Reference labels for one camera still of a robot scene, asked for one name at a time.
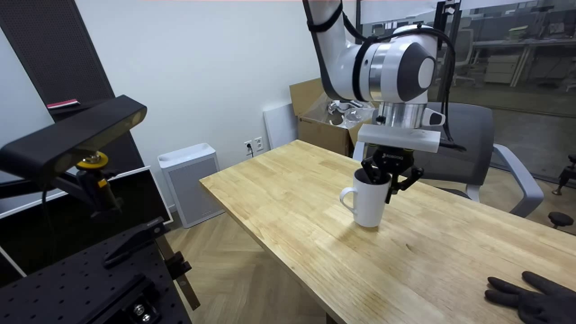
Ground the metal angle bracket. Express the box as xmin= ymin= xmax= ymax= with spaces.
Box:
xmin=163 ymin=250 xmax=203 ymax=311

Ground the black stereo camera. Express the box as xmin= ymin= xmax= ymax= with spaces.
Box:
xmin=0 ymin=94 xmax=149 ymax=182

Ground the black perforated breadboard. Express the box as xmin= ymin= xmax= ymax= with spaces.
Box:
xmin=0 ymin=227 xmax=194 ymax=324

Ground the crumpled plastic wrap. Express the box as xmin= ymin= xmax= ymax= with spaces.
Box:
xmin=323 ymin=97 xmax=377 ymax=128

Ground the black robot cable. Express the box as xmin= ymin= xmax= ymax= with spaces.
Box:
xmin=411 ymin=22 xmax=467 ymax=153

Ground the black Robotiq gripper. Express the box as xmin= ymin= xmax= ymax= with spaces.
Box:
xmin=359 ymin=146 xmax=424 ymax=205

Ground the black bracket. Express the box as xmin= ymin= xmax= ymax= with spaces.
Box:
xmin=102 ymin=216 xmax=170 ymax=270

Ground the cardboard box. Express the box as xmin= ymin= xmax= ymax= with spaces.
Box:
xmin=287 ymin=77 xmax=368 ymax=158

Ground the white wall outlet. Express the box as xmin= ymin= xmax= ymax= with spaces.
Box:
xmin=242 ymin=135 xmax=266 ymax=155

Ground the black glove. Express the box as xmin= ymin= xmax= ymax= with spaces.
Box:
xmin=482 ymin=270 xmax=576 ymax=324

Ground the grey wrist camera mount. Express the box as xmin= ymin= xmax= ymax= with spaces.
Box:
xmin=356 ymin=122 xmax=444 ymax=157

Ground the red tag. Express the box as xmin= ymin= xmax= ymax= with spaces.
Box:
xmin=44 ymin=97 xmax=82 ymax=112

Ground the camera mount with yellow knob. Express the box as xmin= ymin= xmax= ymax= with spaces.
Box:
xmin=41 ymin=149 xmax=125 ymax=221

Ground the black chair caster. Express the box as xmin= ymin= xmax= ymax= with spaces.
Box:
xmin=546 ymin=209 xmax=576 ymax=229

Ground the white flat panel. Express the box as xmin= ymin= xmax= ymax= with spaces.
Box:
xmin=260 ymin=101 xmax=298 ymax=151

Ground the grey office chair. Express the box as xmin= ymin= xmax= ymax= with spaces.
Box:
xmin=350 ymin=101 xmax=545 ymax=220

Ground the white ceramic mug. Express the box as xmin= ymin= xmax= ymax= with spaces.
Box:
xmin=338 ymin=167 xmax=392 ymax=230

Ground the white air purifier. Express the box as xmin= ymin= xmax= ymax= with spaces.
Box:
xmin=156 ymin=142 xmax=224 ymax=230

